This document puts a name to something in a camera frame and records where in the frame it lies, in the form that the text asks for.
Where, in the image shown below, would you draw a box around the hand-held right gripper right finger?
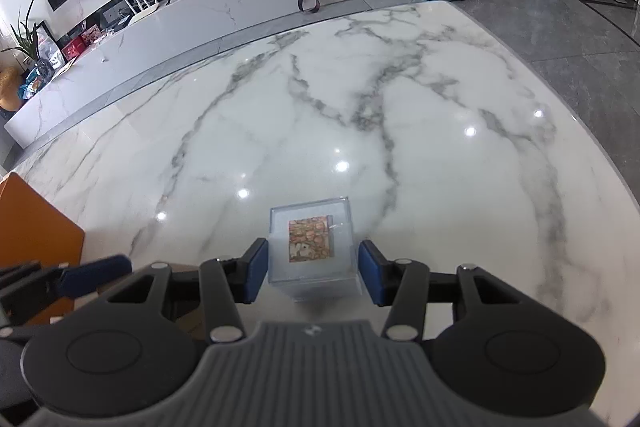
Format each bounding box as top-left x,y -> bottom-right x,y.
357,239 -> 526,343

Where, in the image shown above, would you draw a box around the white marble TV cabinet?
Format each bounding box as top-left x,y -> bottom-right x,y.
4,0 -> 416,148

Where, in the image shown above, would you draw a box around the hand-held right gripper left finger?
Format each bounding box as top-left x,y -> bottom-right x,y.
102,238 -> 269,344

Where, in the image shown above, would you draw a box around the red gift boxes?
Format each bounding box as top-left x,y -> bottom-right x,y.
60,24 -> 101,60

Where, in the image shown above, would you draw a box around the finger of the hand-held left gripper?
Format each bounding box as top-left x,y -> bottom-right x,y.
0,255 -> 133,308
0,304 -> 51,342

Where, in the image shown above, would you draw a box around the clear plastic cube box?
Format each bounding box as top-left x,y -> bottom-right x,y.
267,195 -> 362,303

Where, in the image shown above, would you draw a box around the green plant in glass vase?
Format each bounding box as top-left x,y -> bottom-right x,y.
2,0 -> 56,78

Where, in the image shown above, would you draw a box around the blue snack packets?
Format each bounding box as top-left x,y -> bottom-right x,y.
17,67 -> 43,100

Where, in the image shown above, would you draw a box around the orange cardboard box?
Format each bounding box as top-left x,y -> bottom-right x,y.
0,172 -> 86,325

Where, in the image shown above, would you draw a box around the gold vase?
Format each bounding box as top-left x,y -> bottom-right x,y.
0,67 -> 26,112

